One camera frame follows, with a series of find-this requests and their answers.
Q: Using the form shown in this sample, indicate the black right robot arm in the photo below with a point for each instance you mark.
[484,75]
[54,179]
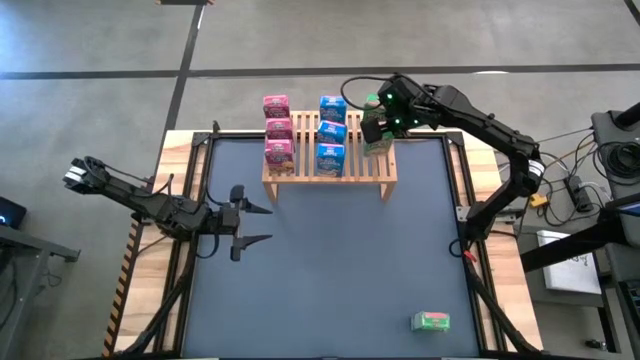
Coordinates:
[490,126]

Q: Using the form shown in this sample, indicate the pink Raisin Bran cereal box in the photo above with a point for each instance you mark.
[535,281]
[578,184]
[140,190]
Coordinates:
[280,156]
[279,129]
[276,106]

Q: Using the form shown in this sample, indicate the black stand beam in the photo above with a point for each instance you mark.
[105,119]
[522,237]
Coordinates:
[565,247]

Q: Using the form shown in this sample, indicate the grey equipment cart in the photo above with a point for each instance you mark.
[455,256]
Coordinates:
[607,127]

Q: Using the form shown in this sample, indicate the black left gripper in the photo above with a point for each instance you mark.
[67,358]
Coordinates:
[230,220]

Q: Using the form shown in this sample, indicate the small red tag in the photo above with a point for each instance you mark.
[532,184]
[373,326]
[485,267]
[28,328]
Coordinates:
[469,256]

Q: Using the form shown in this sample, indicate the yellow-black hazard tape strip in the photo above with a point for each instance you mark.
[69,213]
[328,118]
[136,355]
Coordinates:
[120,295]

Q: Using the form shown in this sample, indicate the black power strip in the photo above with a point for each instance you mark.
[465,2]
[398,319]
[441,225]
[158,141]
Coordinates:
[577,192]

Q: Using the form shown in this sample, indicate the small black floor object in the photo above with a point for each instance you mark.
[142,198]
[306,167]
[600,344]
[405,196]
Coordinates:
[594,344]

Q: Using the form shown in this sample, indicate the grey metal desk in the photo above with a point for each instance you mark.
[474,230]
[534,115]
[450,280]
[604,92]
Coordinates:
[30,250]

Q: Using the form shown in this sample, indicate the white paper sheet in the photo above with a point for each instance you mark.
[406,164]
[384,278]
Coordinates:
[570,280]

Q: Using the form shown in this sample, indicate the wooden slatted shelf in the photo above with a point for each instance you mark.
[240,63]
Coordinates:
[330,180]

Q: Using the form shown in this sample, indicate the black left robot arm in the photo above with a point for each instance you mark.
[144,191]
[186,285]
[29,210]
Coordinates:
[150,205]

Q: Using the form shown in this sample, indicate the blue-grey table mat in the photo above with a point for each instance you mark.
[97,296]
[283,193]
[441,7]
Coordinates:
[325,270]

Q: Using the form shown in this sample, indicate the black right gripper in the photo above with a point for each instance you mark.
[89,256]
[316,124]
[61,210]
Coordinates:
[400,107]

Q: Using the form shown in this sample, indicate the black metal table frame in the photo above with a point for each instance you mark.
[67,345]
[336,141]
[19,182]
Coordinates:
[240,135]

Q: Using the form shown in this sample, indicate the blue Rice Krispies cereal box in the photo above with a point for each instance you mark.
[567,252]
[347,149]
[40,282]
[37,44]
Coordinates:
[332,132]
[330,160]
[333,108]

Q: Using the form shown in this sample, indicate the black device with blue light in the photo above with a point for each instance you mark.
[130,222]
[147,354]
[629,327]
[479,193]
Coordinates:
[10,212]

